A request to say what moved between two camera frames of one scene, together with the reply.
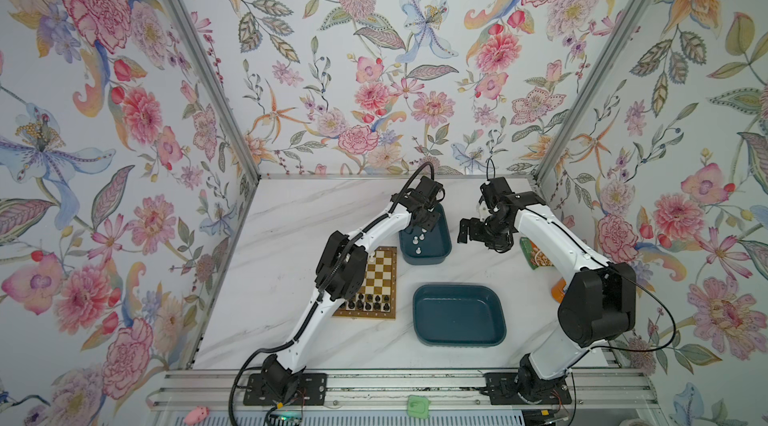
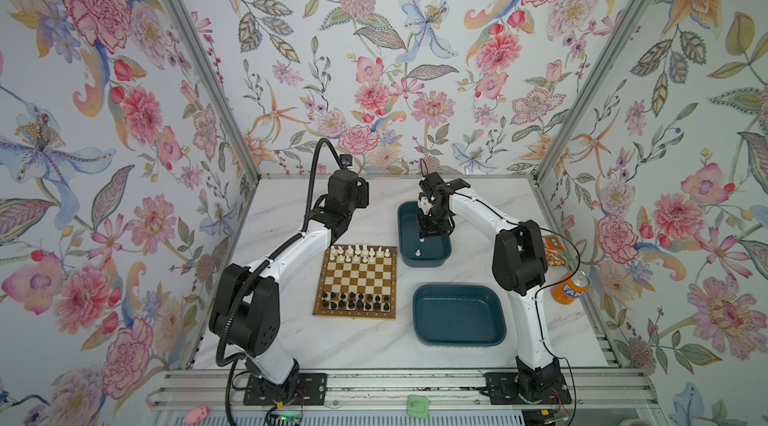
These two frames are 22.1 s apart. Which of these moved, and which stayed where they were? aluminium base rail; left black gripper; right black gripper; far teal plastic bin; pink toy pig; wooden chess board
Moved: right black gripper; left black gripper
Stayed: wooden chess board; pink toy pig; aluminium base rail; far teal plastic bin
